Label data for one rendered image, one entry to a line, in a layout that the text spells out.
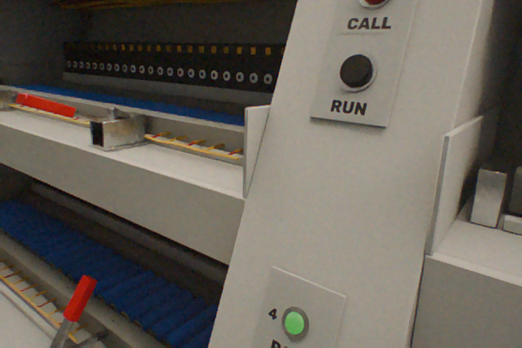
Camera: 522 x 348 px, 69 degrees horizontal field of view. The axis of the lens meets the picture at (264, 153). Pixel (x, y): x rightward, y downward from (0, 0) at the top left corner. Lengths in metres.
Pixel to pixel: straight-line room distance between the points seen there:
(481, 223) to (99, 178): 0.26
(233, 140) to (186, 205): 0.07
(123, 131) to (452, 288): 0.26
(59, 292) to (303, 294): 0.32
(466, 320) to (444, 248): 0.03
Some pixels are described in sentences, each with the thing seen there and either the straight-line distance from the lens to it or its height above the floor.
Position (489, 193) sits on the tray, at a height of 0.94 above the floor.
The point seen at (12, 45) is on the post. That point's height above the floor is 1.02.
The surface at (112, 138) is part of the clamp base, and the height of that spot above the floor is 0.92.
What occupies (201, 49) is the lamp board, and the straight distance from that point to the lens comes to 0.50.
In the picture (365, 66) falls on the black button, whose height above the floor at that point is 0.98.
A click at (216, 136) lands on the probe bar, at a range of 0.29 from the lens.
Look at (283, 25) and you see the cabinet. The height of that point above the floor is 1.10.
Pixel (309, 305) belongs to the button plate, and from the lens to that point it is 0.19.
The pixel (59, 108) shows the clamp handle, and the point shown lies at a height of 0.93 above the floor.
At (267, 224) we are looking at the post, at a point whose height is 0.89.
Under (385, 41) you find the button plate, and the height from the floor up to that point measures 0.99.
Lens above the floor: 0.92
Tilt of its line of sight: 3 degrees up
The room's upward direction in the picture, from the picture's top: 14 degrees clockwise
